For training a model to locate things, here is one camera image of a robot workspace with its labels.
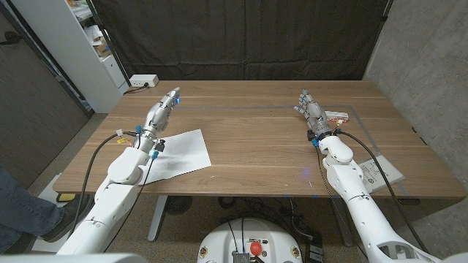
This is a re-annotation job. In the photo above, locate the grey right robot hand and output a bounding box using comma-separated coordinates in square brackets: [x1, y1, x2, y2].
[293, 88, 333, 142]

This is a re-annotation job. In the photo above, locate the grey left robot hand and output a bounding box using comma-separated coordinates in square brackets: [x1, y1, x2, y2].
[135, 86, 182, 153]

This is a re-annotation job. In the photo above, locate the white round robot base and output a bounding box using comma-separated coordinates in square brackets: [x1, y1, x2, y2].
[197, 218, 303, 263]

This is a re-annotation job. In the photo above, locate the small red white packet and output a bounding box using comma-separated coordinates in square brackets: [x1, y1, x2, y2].
[324, 110, 350, 123]

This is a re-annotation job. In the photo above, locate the white power strip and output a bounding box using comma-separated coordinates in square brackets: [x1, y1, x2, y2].
[129, 74, 159, 88]

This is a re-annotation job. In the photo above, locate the black stand pole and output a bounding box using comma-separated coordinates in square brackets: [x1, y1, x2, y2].
[84, 0, 132, 87]

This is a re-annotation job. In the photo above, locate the black round floor grille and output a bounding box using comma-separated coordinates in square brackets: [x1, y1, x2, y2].
[164, 196, 193, 216]

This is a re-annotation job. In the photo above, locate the small cardboard box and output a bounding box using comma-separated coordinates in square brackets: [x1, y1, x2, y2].
[93, 40, 112, 58]

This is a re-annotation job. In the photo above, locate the printed white paper sheet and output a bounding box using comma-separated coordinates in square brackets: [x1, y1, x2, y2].
[358, 155, 406, 194]

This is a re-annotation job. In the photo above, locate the grey metal table leg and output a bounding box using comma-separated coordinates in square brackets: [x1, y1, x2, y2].
[147, 195, 168, 243]
[331, 198, 355, 248]

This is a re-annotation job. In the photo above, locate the black curtain backdrop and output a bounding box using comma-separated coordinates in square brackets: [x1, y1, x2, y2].
[91, 0, 390, 81]

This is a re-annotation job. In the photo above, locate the white shelf cabinet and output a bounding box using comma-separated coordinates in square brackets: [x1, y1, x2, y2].
[10, 0, 129, 114]

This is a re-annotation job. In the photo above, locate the black shoe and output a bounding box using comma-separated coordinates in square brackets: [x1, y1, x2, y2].
[42, 195, 94, 243]

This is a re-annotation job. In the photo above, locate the black floor power strip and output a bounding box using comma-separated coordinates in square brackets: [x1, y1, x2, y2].
[304, 233, 325, 263]

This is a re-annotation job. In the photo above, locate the person leg in jeans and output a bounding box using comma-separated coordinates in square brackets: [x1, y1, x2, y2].
[0, 166, 65, 253]

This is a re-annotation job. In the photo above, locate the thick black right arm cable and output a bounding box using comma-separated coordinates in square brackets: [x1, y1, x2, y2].
[336, 130, 429, 253]

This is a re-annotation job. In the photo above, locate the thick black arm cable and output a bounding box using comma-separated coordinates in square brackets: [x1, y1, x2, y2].
[69, 131, 142, 238]
[336, 130, 429, 253]

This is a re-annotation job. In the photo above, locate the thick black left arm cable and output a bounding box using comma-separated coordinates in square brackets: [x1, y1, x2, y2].
[69, 131, 142, 238]

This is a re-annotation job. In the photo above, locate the black door handle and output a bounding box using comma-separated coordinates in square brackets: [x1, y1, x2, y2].
[0, 31, 23, 45]

